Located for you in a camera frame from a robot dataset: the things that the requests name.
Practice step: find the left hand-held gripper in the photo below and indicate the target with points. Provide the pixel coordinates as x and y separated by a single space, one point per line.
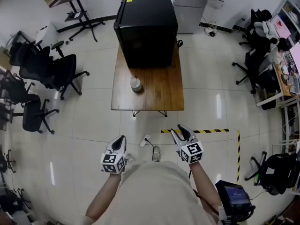
112 163

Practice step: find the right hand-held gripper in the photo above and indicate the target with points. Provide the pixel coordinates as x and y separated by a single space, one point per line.
191 151

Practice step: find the white cup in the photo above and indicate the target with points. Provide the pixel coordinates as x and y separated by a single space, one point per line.
136 85

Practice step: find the person's left forearm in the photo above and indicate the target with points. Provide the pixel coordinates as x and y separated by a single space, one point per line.
105 196

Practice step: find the person's right forearm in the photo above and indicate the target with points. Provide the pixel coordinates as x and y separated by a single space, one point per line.
205 186

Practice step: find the person's left shoe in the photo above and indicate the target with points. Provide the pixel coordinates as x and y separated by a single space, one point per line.
130 159

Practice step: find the person's shoe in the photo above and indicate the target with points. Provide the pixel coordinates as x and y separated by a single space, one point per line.
130 159
156 152

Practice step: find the white power strip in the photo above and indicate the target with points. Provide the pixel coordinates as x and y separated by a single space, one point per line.
144 140

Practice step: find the yellow black floor tape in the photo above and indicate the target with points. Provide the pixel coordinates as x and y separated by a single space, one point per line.
211 130

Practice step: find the person's right shoe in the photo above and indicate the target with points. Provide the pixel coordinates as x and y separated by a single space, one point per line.
156 152

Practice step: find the wooden table with black legs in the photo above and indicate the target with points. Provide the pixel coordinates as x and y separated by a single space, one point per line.
159 90

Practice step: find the person's beige shirt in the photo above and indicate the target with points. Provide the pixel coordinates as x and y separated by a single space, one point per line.
154 196

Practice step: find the black screen device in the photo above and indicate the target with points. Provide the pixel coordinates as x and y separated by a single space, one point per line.
234 196

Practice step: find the large black office chair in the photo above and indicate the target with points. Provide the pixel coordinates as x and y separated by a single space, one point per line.
63 71

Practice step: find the black office chair green label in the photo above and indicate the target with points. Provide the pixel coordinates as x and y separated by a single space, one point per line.
279 172

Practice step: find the black mini fridge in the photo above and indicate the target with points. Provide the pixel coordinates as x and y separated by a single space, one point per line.
147 32

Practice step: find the grey laptop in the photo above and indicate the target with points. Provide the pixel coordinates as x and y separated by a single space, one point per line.
294 84

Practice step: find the black wheeled television stand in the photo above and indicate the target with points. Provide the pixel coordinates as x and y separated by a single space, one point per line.
80 20

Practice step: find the silver tall refrigerator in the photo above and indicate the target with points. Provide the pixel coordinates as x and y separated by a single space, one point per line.
189 6

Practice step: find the white box appliance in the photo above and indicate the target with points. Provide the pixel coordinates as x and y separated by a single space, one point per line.
47 34

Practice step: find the black mesh office chair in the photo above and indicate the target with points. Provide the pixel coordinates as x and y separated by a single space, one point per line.
23 53

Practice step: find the pink computer monitor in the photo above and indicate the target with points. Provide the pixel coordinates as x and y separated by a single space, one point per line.
281 26
295 57

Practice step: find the wooden desk with white frame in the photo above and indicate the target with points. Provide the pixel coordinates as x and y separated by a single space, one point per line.
281 83

